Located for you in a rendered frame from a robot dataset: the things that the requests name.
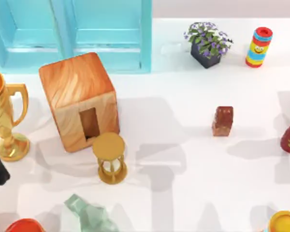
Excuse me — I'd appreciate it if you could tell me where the gold hourglass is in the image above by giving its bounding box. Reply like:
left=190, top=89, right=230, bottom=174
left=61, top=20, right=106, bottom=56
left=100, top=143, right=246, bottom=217
left=91, top=132, right=128, bottom=185

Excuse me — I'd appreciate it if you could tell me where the brown bread loaf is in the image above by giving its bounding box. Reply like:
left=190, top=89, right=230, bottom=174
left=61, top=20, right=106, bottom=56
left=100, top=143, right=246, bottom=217
left=211, top=105, right=234, bottom=137

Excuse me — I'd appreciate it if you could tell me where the wooden box with opening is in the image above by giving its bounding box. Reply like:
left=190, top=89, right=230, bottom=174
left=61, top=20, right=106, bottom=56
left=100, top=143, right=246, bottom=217
left=38, top=52, right=120, bottom=153

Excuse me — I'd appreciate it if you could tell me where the light blue rack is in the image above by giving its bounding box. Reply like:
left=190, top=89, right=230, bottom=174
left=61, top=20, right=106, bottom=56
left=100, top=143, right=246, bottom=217
left=0, top=0, right=152, bottom=74

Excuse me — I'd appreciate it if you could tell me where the purple flower plant pot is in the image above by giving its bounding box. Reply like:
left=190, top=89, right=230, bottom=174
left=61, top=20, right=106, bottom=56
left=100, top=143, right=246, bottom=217
left=183, top=21, right=234, bottom=69

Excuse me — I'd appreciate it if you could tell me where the striped smiley face can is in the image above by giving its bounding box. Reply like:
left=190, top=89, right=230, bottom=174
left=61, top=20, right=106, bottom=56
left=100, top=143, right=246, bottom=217
left=245, top=27, right=274, bottom=68

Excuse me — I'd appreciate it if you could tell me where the gold trophy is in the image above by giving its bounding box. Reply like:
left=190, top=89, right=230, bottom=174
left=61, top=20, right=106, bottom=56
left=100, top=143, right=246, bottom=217
left=0, top=68, right=30, bottom=162

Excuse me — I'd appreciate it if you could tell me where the red cup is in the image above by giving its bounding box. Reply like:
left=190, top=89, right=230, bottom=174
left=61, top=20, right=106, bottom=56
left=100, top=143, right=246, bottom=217
left=5, top=218, right=45, bottom=232

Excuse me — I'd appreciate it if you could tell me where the yellow cup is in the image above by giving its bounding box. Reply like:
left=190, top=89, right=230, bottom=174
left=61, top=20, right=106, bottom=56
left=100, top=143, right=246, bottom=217
left=266, top=210, right=290, bottom=232

